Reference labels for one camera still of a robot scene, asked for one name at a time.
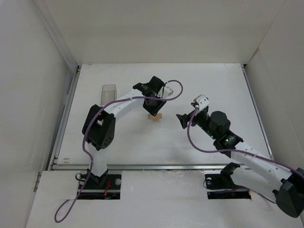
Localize long rectangular wood block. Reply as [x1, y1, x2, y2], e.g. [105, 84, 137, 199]
[148, 114, 162, 120]

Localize clear plastic box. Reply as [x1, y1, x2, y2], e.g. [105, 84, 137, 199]
[101, 84, 117, 106]

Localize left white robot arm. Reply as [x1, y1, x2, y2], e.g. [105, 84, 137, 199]
[81, 76, 173, 189]

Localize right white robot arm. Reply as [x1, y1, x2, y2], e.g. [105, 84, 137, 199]
[176, 107, 304, 218]

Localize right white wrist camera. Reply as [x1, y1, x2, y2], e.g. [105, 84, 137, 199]
[192, 95, 209, 111]

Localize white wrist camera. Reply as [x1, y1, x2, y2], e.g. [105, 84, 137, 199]
[161, 86, 173, 99]
[192, 95, 209, 111]

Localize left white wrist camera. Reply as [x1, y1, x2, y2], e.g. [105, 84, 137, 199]
[161, 86, 173, 99]

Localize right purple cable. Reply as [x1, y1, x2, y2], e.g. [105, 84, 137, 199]
[187, 106, 300, 205]

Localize purple cable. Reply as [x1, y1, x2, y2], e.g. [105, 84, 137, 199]
[54, 79, 184, 223]
[187, 106, 300, 205]

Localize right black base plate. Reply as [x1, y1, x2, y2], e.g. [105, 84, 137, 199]
[203, 173, 251, 200]

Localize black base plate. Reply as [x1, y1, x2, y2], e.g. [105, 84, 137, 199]
[203, 173, 251, 200]
[76, 173, 122, 200]

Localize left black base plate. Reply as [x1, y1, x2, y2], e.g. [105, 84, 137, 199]
[76, 173, 122, 200]

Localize aluminium front rail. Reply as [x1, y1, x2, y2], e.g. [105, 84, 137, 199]
[48, 164, 226, 171]

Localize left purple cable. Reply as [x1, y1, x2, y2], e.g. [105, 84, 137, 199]
[54, 79, 184, 223]

